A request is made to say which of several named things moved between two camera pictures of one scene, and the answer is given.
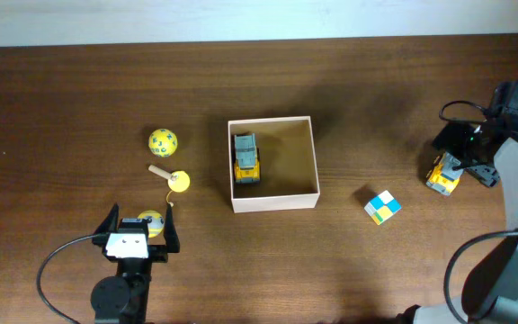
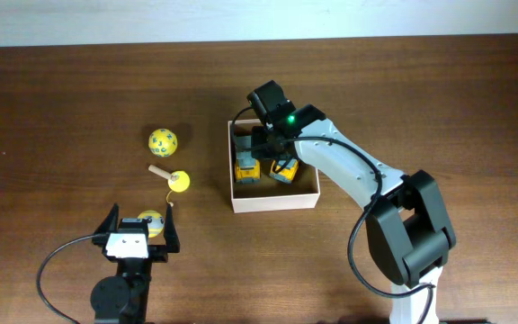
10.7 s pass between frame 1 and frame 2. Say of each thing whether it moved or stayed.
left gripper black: stayed
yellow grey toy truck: stayed
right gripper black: moved
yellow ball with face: stayed
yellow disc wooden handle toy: stayed
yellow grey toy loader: moved
